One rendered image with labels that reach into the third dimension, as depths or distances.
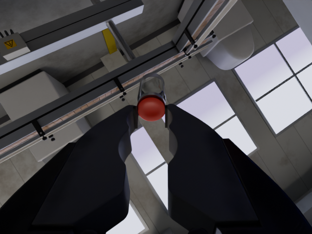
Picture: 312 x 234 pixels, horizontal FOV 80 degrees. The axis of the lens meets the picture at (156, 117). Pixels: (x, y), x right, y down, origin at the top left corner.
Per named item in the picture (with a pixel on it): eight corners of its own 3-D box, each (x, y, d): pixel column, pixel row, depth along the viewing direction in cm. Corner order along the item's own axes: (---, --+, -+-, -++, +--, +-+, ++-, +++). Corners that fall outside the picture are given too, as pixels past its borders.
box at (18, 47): (17, 31, 95) (27, 46, 95) (22, 37, 100) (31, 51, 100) (-8, 41, 92) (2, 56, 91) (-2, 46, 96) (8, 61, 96)
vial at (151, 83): (164, 71, 16) (166, 93, 13) (164, 94, 17) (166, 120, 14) (139, 72, 16) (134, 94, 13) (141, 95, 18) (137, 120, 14)
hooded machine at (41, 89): (62, 81, 278) (110, 157, 276) (26, 101, 269) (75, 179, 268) (40, 65, 212) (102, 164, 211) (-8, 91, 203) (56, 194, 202)
